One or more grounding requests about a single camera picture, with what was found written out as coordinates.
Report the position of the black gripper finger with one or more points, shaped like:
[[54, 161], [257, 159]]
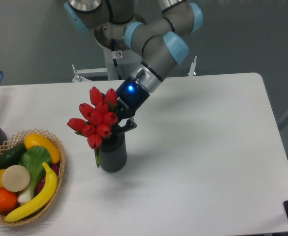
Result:
[[129, 125]]

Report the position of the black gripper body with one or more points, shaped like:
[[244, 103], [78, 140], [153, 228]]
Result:
[[130, 96]]

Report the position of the red tulip bouquet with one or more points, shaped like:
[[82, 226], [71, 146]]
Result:
[[99, 118]]

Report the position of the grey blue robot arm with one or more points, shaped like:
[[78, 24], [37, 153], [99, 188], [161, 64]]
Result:
[[87, 14]]

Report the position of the dark grey ribbed vase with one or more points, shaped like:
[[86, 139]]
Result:
[[113, 154]]

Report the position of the purple red vegetable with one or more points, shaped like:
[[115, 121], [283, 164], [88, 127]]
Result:
[[39, 187]]

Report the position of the green bok choy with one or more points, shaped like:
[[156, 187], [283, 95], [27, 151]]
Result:
[[32, 160]]

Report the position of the woven wicker basket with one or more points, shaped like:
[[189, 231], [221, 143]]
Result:
[[16, 140]]

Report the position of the yellow banana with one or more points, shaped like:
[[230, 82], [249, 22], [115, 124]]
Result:
[[40, 200]]

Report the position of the green cucumber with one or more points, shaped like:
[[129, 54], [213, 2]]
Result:
[[12, 156]]

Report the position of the beige round disc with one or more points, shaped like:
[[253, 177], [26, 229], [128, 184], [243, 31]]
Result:
[[15, 178]]

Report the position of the orange fruit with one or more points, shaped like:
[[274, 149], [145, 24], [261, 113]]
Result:
[[8, 200]]

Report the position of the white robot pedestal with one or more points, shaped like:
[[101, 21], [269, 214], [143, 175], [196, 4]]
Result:
[[126, 47]]

